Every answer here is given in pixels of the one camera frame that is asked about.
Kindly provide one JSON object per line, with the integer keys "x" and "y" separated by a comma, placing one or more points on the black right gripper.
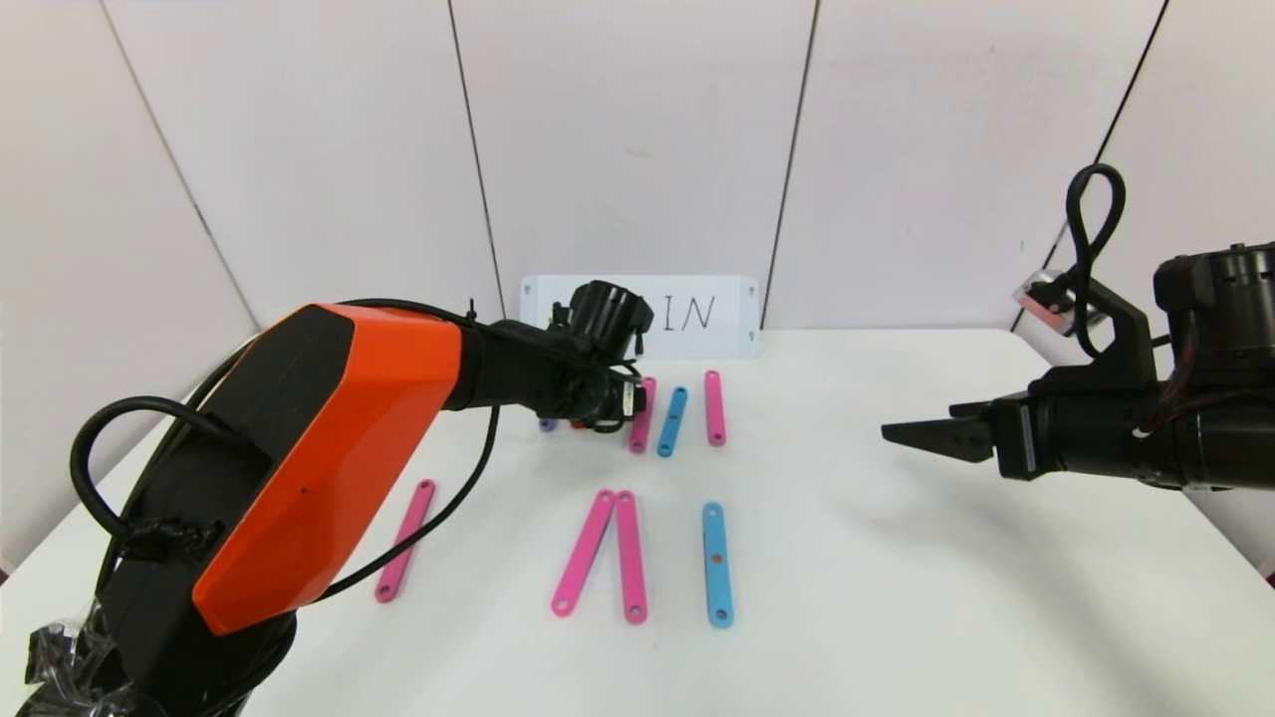
{"x": 1013, "y": 436}

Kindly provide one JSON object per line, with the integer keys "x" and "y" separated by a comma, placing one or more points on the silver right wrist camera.
{"x": 1041, "y": 299}

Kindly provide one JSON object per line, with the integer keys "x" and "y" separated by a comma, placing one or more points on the white BRAIN sign card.
{"x": 717, "y": 344}

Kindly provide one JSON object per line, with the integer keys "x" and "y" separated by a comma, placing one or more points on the long blue bar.
{"x": 717, "y": 588}

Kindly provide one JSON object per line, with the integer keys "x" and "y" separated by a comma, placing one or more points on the short blue bar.
{"x": 673, "y": 421}

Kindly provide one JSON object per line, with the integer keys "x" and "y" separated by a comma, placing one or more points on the long pink bar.
{"x": 585, "y": 551}
{"x": 413, "y": 508}
{"x": 631, "y": 558}
{"x": 642, "y": 433}

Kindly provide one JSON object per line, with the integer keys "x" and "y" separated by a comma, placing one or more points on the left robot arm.
{"x": 319, "y": 448}

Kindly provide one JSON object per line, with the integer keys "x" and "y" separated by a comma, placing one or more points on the black right camera mount bracket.
{"x": 1131, "y": 334}

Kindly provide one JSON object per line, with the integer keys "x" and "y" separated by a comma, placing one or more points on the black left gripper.
{"x": 630, "y": 400}

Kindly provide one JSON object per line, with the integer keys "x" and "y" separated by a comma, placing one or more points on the short pink bar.
{"x": 714, "y": 406}

